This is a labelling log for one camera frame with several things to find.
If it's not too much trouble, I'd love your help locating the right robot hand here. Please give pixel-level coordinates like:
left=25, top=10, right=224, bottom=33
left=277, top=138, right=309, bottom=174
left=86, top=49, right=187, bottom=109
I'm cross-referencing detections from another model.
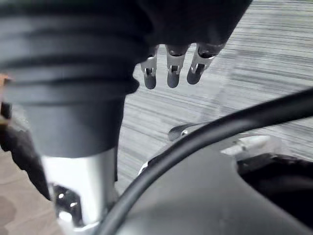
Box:
left=0, top=0, right=254, bottom=235

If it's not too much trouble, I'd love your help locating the dark grey robot body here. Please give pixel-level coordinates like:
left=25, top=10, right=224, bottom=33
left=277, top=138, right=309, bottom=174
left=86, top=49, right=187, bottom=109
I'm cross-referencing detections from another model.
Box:
left=116, top=135, right=313, bottom=235

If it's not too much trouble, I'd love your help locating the black cable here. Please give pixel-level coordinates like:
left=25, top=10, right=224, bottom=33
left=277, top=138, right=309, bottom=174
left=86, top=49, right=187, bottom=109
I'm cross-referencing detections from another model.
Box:
left=96, top=88, right=313, bottom=235

